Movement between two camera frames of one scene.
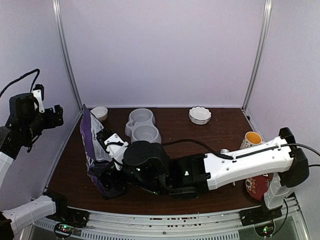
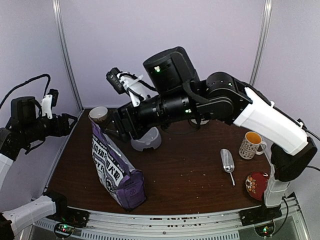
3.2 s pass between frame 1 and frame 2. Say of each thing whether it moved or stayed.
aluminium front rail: stayed
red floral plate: stayed
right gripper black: moved
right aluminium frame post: stayed
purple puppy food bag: moved
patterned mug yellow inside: stayed
